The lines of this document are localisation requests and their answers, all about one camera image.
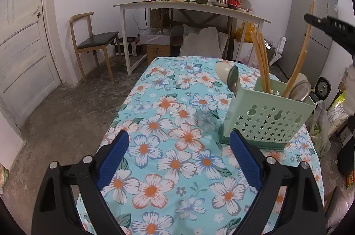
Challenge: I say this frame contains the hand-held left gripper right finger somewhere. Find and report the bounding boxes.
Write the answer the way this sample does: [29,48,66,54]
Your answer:
[229,129,326,235]

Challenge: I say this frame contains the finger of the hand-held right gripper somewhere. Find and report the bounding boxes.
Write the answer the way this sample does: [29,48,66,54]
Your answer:
[304,14,330,31]

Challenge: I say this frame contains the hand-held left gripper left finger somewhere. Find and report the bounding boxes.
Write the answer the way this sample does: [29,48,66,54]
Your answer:
[32,129,130,235]

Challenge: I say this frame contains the green utensil holder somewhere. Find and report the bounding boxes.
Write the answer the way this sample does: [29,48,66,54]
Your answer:
[219,77,317,152]

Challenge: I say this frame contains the person's right forearm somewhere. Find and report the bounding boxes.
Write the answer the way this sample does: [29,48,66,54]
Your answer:
[345,64,355,116]

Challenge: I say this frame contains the silver refrigerator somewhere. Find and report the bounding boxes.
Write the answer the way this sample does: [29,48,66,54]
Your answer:
[279,0,339,86]

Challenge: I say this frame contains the white board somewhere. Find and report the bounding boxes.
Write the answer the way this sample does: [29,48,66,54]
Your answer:
[273,36,287,66]

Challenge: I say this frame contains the white rice cooker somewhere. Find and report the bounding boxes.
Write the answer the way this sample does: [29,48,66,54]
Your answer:
[311,77,332,105]

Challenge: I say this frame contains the floral tablecloth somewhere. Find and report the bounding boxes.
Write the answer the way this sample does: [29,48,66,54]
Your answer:
[76,56,325,235]

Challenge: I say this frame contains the yellow plastic bag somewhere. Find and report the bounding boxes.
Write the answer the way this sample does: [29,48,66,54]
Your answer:
[234,22,257,44]

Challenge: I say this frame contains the metal spoon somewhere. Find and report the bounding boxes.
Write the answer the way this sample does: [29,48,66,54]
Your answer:
[290,81,312,102]

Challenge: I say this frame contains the yellow green packet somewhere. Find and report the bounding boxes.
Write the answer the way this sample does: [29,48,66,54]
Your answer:
[327,91,350,138]

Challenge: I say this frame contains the clear bag of vegetables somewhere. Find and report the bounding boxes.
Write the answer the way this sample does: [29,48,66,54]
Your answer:
[309,100,332,158]

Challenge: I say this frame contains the cream spoon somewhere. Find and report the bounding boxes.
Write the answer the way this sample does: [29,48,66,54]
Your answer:
[216,61,236,88]

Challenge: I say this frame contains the small black oven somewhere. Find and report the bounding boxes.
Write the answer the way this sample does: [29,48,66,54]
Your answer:
[114,36,140,56]

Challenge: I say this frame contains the cardboard box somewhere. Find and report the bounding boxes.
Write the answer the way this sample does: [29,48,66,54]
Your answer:
[146,43,171,65]

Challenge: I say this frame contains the white cloth sack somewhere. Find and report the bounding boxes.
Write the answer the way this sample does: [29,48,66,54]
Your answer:
[180,24,222,59]

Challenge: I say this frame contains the wooden chair black seat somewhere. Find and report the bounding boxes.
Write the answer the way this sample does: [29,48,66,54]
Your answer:
[69,12,120,83]

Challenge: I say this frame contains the white table wooden top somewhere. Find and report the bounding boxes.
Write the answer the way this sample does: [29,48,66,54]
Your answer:
[112,0,272,75]

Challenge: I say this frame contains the clear plastic container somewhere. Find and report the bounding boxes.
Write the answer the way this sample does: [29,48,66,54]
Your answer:
[140,28,174,46]

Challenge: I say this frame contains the white panel door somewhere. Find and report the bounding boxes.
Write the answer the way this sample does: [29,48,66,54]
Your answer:
[0,0,63,127]

